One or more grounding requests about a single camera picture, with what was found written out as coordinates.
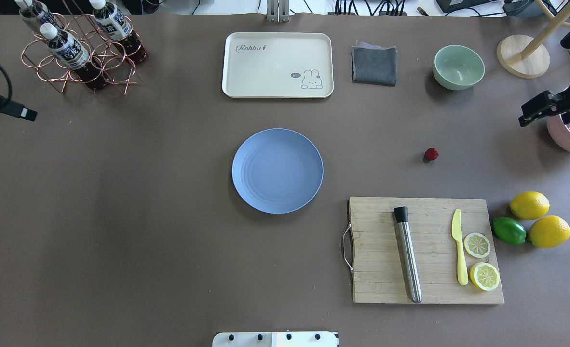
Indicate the red strawberry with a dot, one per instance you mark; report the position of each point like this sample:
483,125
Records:
431,154

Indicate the wooden cutting board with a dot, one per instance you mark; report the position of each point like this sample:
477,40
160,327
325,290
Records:
378,262

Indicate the yellow lemon near lime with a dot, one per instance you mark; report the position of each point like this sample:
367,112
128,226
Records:
529,205

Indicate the thick lemon half slice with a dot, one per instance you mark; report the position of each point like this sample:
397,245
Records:
484,276

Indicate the dark drink bottle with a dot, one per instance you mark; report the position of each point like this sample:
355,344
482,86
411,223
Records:
117,28
35,13
70,52

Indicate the green lime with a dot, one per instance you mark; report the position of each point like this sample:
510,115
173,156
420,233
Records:
509,230

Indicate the wooden cup stand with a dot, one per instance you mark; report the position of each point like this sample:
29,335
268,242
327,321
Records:
526,57

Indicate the yellow plastic knife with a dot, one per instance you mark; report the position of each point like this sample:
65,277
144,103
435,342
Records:
457,235

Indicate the steel muddler black tip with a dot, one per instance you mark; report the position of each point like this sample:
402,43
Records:
403,225

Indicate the blue plate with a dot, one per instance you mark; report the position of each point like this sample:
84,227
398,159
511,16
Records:
277,171

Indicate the dark drink bottle upper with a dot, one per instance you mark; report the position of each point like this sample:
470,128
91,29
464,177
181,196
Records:
117,28

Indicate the copper wire bottle rack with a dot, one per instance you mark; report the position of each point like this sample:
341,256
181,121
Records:
95,48

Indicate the dark drink bottle middle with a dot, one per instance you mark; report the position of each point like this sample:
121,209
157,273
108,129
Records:
70,52

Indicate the thin lemon slice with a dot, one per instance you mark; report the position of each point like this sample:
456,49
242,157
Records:
477,245

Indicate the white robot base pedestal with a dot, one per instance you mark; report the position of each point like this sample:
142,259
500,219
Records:
305,338

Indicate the cream rabbit tray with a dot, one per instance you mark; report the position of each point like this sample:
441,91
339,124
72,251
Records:
278,65

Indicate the aluminium frame post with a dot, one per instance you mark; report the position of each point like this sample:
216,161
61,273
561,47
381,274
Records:
278,11

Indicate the grey folded cloth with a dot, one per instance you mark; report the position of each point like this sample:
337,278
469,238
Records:
374,64

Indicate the yellow lemon outer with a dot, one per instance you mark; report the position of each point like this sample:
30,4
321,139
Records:
549,231

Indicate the dark drink bottle outer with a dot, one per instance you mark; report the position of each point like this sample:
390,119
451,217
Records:
35,13

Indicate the green bowl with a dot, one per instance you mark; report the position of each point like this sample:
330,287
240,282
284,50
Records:
458,67

